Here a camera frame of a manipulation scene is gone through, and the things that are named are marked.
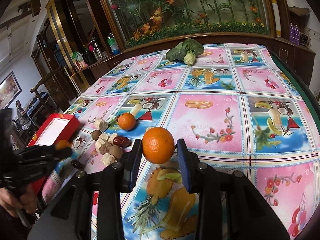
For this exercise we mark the brown round longan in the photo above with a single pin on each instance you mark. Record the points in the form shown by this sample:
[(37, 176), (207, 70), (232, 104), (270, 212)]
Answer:
[(96, 134)]

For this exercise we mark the seated person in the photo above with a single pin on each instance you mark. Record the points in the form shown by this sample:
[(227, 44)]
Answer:
[(23, 118)]

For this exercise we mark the large orange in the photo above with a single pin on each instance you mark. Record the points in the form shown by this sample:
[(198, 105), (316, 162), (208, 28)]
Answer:
[(158, 145)]

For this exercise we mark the red jujube date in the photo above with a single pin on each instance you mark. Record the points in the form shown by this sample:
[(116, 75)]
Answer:
[(121, 141)]

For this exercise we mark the black thermos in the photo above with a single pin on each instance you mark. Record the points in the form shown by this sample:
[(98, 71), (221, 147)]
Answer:
[(96, 48)]

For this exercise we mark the dark wooden chair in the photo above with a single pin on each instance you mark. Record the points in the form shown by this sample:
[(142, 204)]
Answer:
[(58, 86)]

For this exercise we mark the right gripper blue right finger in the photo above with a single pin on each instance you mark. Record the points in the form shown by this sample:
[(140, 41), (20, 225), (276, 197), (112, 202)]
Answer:
[(188, 162)]

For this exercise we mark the framed landscape painting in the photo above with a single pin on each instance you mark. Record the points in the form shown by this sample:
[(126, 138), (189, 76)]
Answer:
[(9, 90)]

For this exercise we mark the green bok choy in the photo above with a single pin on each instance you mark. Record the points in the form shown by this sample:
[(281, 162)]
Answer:
[(187, 52)]

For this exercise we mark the left hand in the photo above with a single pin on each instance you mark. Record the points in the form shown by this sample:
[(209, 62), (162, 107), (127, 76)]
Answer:
[(27, 201)]

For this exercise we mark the red white-lined box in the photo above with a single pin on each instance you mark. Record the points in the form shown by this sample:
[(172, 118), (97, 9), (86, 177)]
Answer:
[(57, 127)]

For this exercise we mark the fruit pattern tablecloth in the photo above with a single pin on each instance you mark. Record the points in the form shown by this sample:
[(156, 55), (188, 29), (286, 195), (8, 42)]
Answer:
[(239, 108)]

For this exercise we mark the beige cut chunk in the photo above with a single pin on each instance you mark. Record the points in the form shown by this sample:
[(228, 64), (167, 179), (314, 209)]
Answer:
[(101, 124)]

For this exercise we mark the small orange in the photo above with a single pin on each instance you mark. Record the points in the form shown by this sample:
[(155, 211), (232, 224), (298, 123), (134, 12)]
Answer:
[(126, 121), (61, 144)]

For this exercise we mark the glass flower display cabinet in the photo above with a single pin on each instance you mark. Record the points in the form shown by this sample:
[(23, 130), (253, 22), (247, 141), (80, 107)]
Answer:
[(137, 22)]

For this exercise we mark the white cut chunk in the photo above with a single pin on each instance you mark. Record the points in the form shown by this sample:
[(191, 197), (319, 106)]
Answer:
[(107, 159)]

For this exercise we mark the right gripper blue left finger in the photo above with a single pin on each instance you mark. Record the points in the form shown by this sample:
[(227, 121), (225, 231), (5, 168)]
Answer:
[(132, 166)]

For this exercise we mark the green plastic bottle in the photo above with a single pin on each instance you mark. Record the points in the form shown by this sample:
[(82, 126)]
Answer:
[(113, 44)]

